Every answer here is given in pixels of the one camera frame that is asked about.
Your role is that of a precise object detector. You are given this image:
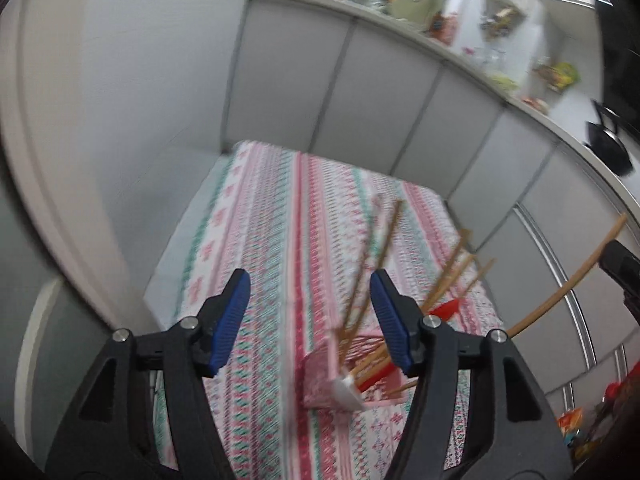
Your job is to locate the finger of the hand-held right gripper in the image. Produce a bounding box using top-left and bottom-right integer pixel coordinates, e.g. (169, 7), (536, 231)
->
(597, 239), (640, 323)

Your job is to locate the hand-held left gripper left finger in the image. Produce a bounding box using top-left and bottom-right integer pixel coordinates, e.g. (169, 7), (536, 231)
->
(44, 268), (252, 480)

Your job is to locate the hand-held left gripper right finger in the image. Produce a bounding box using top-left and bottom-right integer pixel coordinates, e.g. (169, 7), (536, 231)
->
(369, 268), (576, 480)

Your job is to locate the red plastic spoon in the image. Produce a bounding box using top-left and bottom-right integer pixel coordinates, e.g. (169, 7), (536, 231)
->
(357, 297), (463, 392)

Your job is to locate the pink utensil holder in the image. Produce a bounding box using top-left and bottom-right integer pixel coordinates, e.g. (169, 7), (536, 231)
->
(302, 327), (426, 413)

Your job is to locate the patterned striped tablecloth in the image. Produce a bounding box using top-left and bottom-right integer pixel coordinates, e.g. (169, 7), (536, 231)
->
(142, 140), (503, 480)

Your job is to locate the red and orange clutter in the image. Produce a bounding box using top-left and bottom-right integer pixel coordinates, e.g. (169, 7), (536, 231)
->
(557, 365), (640, 466)

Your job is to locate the colourful packet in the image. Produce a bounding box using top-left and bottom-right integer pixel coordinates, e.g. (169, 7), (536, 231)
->
(532, 60), (581, 92)

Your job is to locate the grey cabinet row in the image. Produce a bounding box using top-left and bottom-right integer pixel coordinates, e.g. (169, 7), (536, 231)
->
(220, 0), (640, 396)

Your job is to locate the white wall shelf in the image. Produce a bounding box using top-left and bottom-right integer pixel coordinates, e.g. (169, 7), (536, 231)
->
(482, 0), (528, 38)

